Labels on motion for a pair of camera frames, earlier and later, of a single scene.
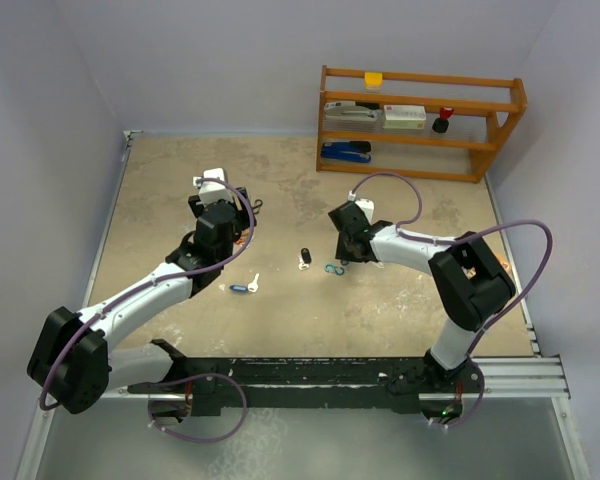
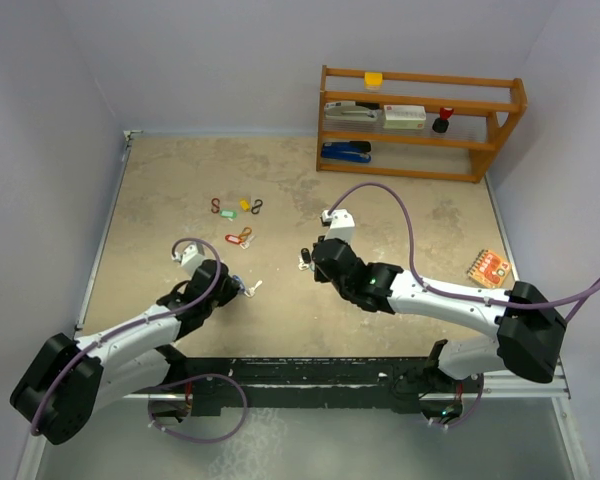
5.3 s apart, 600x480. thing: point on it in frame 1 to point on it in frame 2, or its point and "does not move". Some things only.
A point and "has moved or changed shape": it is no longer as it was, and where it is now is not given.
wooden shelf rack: (413, 125) does not move
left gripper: (242, 216) to (230, 288)
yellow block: (373, 80) does not move
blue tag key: (244, 288) has moved or changed shape
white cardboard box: (404, 117) does not move
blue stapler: (353, 151) does not move
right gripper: (343, 254) to (319, 275)
